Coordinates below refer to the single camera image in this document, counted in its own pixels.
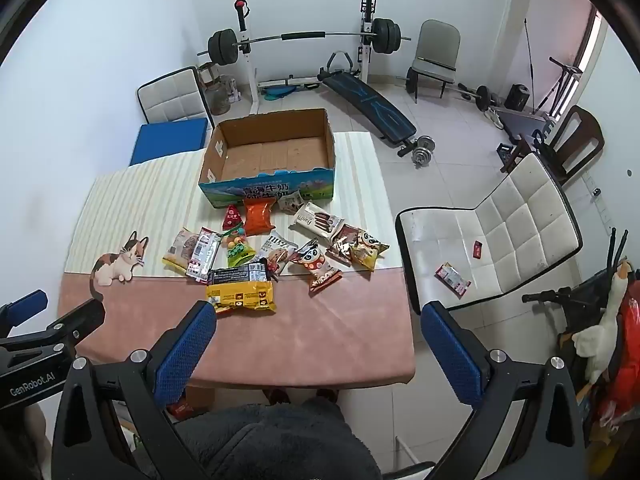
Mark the white goose plush toy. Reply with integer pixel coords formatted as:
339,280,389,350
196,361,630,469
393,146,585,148
571,260,631,386

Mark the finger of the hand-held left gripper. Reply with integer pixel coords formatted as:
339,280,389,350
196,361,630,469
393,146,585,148
0,290,49,336
0,299,107,361

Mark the red triangular snack packet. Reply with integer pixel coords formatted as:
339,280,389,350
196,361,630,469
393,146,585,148
221,204,246,233

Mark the small grey snack packet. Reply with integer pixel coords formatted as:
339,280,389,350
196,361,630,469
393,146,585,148
278,192,306,215

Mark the cardboard box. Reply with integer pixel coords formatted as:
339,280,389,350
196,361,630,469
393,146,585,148
198,108,335,209

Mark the red striped snack packet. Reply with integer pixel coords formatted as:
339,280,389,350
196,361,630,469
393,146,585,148
186,227,222,282

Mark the striped pink cat tablecloth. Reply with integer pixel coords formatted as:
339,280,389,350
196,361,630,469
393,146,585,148
57,131,418,391

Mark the white quilted swivel chair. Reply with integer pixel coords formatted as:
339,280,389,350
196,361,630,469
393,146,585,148
395,152,585,316

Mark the pink snack packet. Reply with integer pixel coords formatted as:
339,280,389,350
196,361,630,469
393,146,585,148
434,262,472,294

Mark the white squat rack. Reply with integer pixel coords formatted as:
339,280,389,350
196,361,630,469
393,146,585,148
234,0,381,115

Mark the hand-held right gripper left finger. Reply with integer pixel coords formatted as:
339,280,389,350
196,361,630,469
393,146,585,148
50,301,218,480

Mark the yellow owl snack packet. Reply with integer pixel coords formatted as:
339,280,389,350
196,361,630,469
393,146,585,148
350,230,391,273

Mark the clear water jug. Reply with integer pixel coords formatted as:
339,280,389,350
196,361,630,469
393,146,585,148
207,75,236,116

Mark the brown snack packet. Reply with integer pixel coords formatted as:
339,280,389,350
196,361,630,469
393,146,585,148
326,223,362,267

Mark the brown wooden chair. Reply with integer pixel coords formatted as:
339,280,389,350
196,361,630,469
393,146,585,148
500,105,606,188

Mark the black metal stand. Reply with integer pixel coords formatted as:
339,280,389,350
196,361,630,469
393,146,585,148
549,56,583,116

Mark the white cookie packet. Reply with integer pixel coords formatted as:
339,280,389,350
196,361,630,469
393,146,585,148
252,232,299,277

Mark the white chocolate stick packet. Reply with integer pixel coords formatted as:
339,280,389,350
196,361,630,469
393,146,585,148
291,201,346,241

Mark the green candy packet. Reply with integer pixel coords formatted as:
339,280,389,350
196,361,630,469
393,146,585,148
220,227,257,268

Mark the orange owl snack packet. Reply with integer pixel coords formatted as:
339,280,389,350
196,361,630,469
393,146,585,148
290,239,344,293

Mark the black speaker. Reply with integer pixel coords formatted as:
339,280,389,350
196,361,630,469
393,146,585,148
504,83,532,111

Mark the thin black pole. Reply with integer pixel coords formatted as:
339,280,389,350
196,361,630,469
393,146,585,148
523,17,537,111

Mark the red bag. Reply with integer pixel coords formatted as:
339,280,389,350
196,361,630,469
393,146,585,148
595,297,640,426

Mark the blue seat cushion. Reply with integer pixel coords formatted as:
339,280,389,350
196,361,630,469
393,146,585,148
129,119,210,167

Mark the short barbell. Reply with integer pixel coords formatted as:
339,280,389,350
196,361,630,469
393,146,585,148
405,57,493,113

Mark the long barbell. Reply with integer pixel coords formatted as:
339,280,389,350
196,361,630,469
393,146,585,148
196,18,412,66

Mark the grey chair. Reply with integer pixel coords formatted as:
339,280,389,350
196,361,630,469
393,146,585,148
405,19,462,105

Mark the chrome dumbbell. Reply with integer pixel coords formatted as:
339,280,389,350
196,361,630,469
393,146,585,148
397,135,437,166

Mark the dark fleece clothing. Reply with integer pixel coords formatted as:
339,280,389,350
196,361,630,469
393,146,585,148
170,397,386,480

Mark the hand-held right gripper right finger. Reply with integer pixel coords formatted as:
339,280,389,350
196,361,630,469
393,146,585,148
420,301,588,480

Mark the black snack packet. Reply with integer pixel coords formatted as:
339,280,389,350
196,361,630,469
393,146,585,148
206,262,281,286

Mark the clear bread packet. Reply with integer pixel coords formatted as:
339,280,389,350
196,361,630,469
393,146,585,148
161,226,201,271

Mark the black sit-up bench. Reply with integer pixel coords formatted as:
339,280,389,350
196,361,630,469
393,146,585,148
317,51,418,142

